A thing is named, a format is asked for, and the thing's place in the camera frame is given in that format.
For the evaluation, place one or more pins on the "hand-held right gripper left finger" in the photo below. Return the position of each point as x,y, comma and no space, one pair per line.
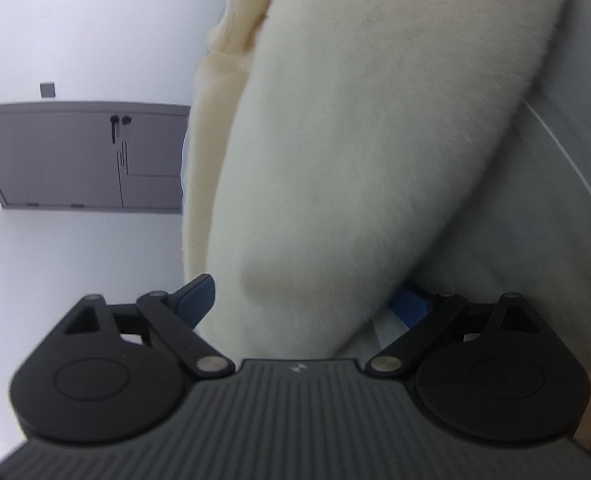
198,301

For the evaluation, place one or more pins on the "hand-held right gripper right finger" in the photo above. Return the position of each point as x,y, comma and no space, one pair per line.
409,306

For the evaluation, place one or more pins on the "cream blue-striped sweater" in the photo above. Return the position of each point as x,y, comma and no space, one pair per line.
355,170

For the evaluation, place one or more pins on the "patchwork bed quilt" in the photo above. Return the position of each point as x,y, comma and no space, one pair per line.
540,240

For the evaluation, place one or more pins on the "grey cabinet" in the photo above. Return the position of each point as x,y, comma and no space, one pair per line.
60,155

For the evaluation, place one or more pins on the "grey wall switch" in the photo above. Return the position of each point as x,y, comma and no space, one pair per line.
47,89

